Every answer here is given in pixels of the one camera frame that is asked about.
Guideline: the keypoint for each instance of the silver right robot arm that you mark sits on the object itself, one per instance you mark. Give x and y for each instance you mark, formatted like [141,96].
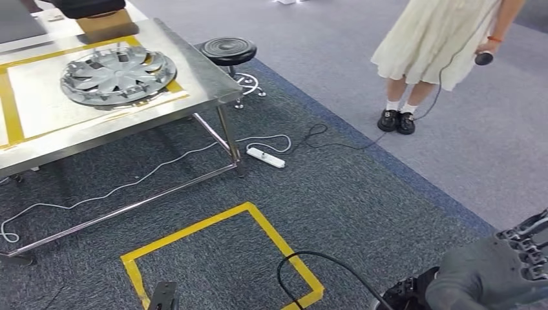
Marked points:
[402,293]

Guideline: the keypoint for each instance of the yellow tape on workbench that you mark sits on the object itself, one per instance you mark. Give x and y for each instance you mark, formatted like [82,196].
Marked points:
[10,111]

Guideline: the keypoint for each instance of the black handheld device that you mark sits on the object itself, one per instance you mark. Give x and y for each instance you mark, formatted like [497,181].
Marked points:
[484,58]

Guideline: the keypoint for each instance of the grey laptop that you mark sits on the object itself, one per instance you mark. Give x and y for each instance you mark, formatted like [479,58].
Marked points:
[19,21]

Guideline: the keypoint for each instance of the yellow floor tape square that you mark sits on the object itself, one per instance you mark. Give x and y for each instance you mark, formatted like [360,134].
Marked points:
[274,239]

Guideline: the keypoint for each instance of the small white card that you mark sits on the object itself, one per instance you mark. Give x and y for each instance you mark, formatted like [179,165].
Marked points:
[55,18]

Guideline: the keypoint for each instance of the steel workbench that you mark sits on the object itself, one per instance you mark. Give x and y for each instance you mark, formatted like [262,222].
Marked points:
[201,77]

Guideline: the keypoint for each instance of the white table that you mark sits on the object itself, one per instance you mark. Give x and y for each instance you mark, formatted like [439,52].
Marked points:
[64,28]

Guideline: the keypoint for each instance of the brown cardboard box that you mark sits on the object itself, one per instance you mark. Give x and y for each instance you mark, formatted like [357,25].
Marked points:
[107,25]

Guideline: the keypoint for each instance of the white power strip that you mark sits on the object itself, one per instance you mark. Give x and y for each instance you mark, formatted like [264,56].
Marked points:
[265,157]

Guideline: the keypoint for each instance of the grey plastic wheel cover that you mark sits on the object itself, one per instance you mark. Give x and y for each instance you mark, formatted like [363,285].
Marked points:
[115,77]

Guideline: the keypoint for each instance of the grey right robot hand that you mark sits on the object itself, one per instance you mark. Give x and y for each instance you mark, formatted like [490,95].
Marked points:
[479,274]

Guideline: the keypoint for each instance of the person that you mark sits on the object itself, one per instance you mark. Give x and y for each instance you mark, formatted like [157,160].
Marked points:
[428,43]

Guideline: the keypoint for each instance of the black ribbed round stool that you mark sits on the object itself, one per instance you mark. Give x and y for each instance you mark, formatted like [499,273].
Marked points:
[227,49]

